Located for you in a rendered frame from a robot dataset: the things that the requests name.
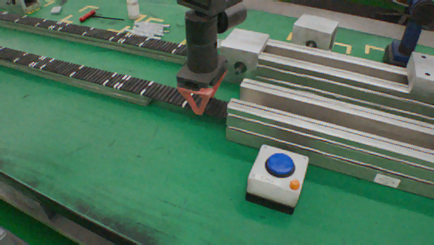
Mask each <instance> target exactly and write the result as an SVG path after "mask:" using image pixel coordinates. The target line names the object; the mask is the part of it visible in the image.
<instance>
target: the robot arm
mask: <svg viewBox="0 0 434 245"><path fill-rule="evenodd" d="M177 3H178V4H179V5H181V6H184V7H185V6H186V7H188V8H190V10H188V11H186V13H185V14H184V23H185V34H186V45H187V57H188V62H187V63H186V64H185V65H184V66H183V67H182V68H181V70H180V71H179V72H178V73H177V74H176V79H177V89H178V91H179V92H180V93H181V94H182V95H183V96H184V98H185V100H186V101H187V102H188V104H189V105H190V106H191V108H192V110H193V111H194V113H195V114H196V115H200V116H201V115H202V113H203V112H204V110H205V107H206V105H207V104H208V101H209V99H210V98H211V97H212V98H213V97H214V95H215V93H216V92H217V90H218V88H219V86H220V84H221V82H222V80H223V79H224V77H225V74H226V72H227V66H226V65H223V64H224V63H227V56H223V55H218V34H221V33H224V32H226V31H227V30H229V29H231V28H233V27H236V26H238V25H240V24H241V23H242V22H244V21H245V19H246V17H247V8H246V5H245V3H244V1H243V0H177ZM209 85H211V86H213V88H209ZM190 93H194V94H197V95H199V97H200V98H202V101H201V105H200V107H199V109H198V108H197V106H196V104H195V102H194V100H193V98H192V97H191V94H190Z"/></svg>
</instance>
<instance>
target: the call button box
mask: <svg viewBox="0 0 434 245"><path fill-rule="evenodd" d="M275 153H284V154H287V155H289V156H290V157H291V158H292V160H293V162H294V165H293V168H292V170H291V171H290V172H289V173H288V174H276V173H274V172H273V171H271V170H270V169H269V167H268V165H267V162H268V158H269V156H270V155H271V154H275ZM307 165H308V158H307V157H306V156H302V155H300V154H295V153H292V152H290V151H286V150H282V149H279V148H276V147H269V146H266V145H263V146H262V147H261V148H260V151H259V153H258V155H257V158H256V161H255V164H254V166H253V169H252V171H251V172H250V176H249V177H248V185H247V193H246V197H245V200H246V201H248V202H252V203H254V204H257V205H262V206H265V207H268V208H270V209H273V210H276V211H280V212H284V213H287V214H288V215H290V216H292V215H293V213H294V210H295V206H296V203H297V200H298V196H299V193H300V191H301V185H302V182H303V179H304V176H305V171H306V167H307ZM294 179H298V180H299V183H300V187H299V189H298V190H297V191H294V190H292V189H290V187H289V184H290V181H292V180H294Z"/></svg>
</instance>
